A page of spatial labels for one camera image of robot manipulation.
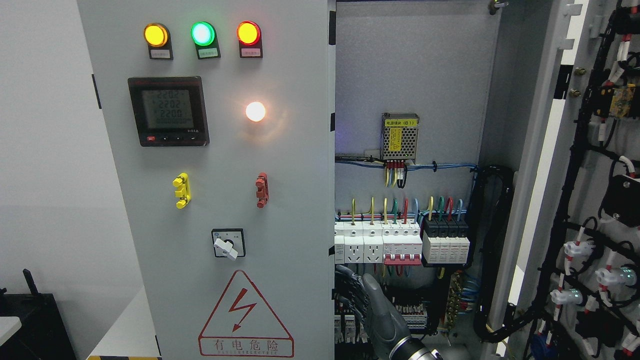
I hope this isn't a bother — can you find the black surge protector module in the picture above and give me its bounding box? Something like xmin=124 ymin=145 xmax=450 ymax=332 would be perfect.
xmin=422 ymin=218 xmax=471 ymax=267

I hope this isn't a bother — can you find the yellow indicator light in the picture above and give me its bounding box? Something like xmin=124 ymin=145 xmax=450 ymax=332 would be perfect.
xmin=142 ymin=22 xmax=170 ymax=48

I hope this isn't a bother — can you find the red triangle warning sticker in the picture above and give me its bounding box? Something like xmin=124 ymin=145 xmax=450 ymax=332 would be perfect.
xmin=198 ymin=269 xmax=295 ymax=358

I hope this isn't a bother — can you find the red terminal post block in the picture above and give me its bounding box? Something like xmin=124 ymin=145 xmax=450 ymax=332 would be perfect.
xmin=254 ymin=172 xmax=270 ymax=208

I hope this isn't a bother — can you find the metal mesh power supply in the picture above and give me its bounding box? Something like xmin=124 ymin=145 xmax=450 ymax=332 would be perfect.
xmin=380 ymin=112 xmax=419 ymax=161

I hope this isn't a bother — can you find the white socket and breaker row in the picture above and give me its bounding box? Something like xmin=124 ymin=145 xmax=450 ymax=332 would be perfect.
xmin=334 ymin=219 xmax=423 ymax=266

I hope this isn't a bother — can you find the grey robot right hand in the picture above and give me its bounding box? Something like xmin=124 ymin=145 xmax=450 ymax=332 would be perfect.
xmin=334 ymin=264 xmax=424 ymax=360

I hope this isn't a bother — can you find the grey cabinet door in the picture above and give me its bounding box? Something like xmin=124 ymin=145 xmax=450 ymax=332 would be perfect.
xmin=477 ymin=0 xmax=639 ymax=360
xmin=77 ymin=0 xmax=335 ymax=360

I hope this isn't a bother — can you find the green indicator light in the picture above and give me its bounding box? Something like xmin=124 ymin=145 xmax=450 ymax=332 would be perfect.
xmin=190 ymin=22 xmax=216 ymax=47

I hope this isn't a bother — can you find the white glowing indicator light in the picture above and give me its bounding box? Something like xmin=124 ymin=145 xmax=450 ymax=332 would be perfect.
xmin=245 ymin=101 xmax=266 ymax=123

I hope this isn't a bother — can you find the black digital power meter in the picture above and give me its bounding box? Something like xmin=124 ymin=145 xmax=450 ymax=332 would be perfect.
xmin=127 ymin=76 xmax=210 ymax=147

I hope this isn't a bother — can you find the black wrapped cable harness right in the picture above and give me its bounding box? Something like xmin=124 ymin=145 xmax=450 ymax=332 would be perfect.
xmin=467 ymin=165 xmax=516 ymax=344

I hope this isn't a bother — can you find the yellow terminal post block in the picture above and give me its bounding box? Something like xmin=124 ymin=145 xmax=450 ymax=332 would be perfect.
xmin=173 ymin=172 xmax=192 ymax=210

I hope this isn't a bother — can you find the white rotary selector switch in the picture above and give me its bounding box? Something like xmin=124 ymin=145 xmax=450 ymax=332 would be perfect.
xmin=211 ymin=228 xmax=246 ymax=261

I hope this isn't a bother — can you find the red indicator light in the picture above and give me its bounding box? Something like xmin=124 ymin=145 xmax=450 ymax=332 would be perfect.
xmin=237 ymin=21 xmax=261 ymax=46

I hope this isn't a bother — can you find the black box on left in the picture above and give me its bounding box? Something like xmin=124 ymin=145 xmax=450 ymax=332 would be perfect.
xmin=0 ymin=269 xmax=76 ymax=360

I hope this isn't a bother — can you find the relay and terminal row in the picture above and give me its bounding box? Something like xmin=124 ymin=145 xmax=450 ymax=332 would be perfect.
xmin=332 ymin=285 xmax=429 ymax=346

